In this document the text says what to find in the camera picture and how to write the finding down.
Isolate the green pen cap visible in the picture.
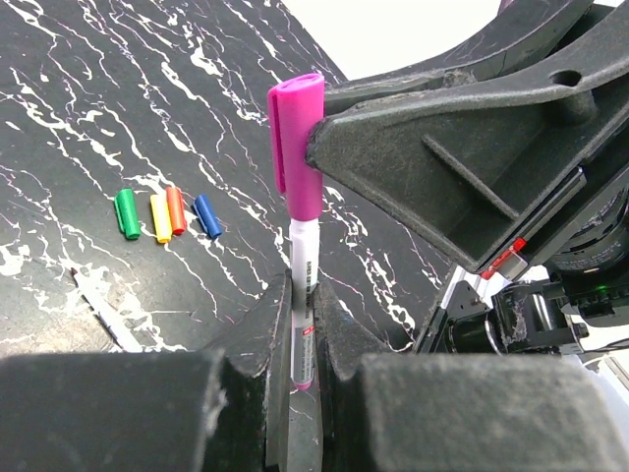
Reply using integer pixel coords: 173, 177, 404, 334
113, 188, 141, 241

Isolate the blue pen cap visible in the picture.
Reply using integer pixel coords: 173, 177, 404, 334
192, 194, 222, 240

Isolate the purple pen cap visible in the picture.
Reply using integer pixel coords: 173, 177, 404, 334
266, 73, 324, 221

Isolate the orange red pen cap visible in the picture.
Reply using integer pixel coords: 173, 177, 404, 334
166, 186, 187, 235

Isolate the yellow pen cap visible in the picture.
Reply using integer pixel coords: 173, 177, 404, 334
149, 194, 173, 244

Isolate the white pen purple tip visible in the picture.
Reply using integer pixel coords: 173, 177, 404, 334
289, 218, 320, 389

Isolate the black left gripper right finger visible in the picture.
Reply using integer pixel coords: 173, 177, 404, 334
314, 281, 628, 471

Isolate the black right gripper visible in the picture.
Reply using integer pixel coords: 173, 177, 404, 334
307, 29, 628, 275

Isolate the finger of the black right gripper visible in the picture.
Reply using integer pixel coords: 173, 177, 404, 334
324, 0, 593, 116

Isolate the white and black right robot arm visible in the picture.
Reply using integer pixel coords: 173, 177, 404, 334
307, 1, 628, 354

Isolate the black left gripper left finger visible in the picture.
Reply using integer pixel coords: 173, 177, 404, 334
1, 274, 291, 471

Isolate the white pen red tip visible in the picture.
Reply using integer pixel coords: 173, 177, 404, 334
71, 267, 143, 353

